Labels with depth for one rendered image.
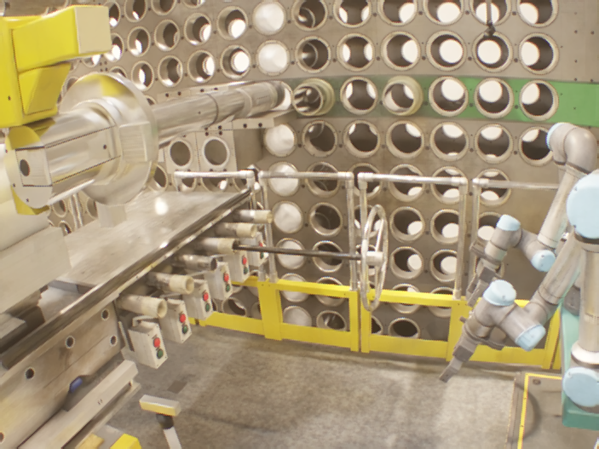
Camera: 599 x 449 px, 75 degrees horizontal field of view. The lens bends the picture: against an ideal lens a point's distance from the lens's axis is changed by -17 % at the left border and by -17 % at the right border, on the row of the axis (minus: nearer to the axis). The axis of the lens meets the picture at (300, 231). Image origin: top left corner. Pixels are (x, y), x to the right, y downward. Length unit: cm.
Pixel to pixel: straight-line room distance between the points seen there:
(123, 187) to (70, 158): 24
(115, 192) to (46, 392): 65
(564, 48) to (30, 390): 303
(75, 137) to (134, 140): 16
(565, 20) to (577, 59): 24
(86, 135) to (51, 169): 14
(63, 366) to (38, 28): 99
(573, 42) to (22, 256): 286
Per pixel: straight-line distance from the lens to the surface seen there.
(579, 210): 96
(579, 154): 153
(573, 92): 296
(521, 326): 117
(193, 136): 310
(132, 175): 129
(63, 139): 114
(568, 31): 295
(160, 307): 157
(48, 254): 136
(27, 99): 110
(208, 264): 176
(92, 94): 134
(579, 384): 113
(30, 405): 148
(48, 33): 102
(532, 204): 306
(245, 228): 203
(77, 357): 156
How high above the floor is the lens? 159
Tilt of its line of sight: 21 degrees down
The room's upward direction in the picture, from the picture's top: 5 degrees counter-clockwise
